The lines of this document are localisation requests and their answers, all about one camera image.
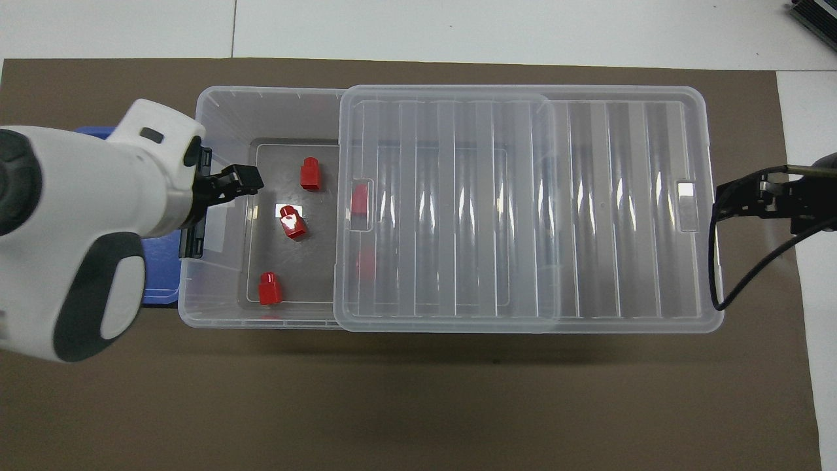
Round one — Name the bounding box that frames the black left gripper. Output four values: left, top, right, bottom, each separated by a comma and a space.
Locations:
190, 164, 264, 226

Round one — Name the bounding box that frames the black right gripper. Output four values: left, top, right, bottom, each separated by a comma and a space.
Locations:
716, 174, 837, 235

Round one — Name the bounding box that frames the clear plastic box lid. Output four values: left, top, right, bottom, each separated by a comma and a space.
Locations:
333, 84, 725, 334

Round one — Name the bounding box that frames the dark grey box latch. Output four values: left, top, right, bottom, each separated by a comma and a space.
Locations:
178, 145, 214, 260

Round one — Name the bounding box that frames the clear plastic storage box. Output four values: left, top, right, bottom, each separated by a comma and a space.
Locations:
178, 85, 560, 330

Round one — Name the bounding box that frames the blue plastic tray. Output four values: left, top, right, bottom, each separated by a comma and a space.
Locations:
73, 126, 184, 307

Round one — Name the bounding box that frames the black finned device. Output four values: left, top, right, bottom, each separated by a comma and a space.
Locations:
785, 0, 837, 53

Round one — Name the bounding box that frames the brown table mat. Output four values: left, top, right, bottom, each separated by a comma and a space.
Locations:
0, 58, 823, 471

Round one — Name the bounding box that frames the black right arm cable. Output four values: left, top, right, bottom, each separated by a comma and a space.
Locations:
709, 165, 837, 311

